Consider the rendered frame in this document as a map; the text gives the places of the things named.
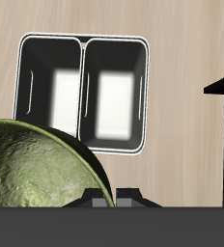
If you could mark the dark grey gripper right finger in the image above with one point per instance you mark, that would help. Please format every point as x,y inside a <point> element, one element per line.
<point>128,197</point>

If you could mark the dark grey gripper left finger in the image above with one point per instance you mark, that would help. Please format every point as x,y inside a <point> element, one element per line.
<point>94,199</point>

